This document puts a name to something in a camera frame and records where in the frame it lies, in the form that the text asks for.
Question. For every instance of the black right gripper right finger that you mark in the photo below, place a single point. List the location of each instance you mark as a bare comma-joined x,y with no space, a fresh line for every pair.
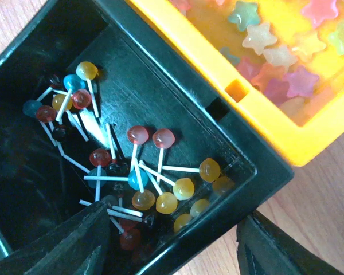
264,248

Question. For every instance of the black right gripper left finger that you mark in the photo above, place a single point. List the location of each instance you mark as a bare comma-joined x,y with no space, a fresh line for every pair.
78,246

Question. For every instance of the yellow candy bin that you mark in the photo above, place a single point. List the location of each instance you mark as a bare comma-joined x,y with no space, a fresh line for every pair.
280,64

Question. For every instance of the black candy bin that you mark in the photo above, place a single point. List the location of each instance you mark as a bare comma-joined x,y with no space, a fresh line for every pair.
142,81

